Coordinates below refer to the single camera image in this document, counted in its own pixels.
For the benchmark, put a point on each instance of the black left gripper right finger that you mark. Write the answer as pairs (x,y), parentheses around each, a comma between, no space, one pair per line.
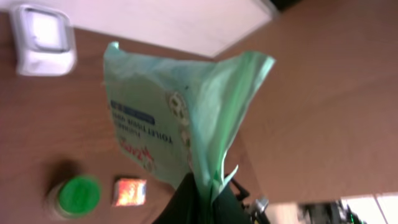
(228,208)

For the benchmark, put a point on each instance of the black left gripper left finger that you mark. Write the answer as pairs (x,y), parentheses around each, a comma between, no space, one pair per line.
(183,207)

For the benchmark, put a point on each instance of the orange snack packet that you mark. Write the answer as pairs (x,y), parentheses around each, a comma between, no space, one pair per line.
(129,192)

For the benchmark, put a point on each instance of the mint green wipes pack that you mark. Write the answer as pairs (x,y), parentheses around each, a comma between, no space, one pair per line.
(175,117)

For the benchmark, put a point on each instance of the green lid jar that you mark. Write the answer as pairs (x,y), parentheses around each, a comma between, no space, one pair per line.
(73,198)

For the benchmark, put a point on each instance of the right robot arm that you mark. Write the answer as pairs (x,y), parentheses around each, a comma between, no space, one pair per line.
(334,212)

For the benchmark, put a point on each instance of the white barcode scanner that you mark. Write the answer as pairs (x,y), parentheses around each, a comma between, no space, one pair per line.
(44,39)

